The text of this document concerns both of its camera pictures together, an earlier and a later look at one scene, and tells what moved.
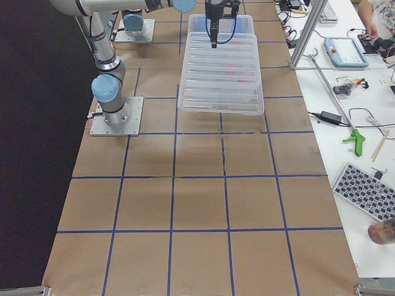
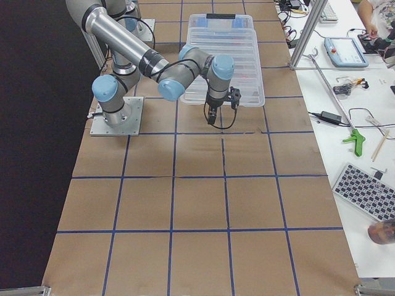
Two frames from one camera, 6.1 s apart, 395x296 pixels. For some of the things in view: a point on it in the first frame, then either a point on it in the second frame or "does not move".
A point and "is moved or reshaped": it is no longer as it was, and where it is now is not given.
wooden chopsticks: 379,146 does not move
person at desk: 378,16 does not move
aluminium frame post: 309,31 does not move
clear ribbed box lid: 224,79 is moved or reshaped
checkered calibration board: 366,192 does not move
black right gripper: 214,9 -> 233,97
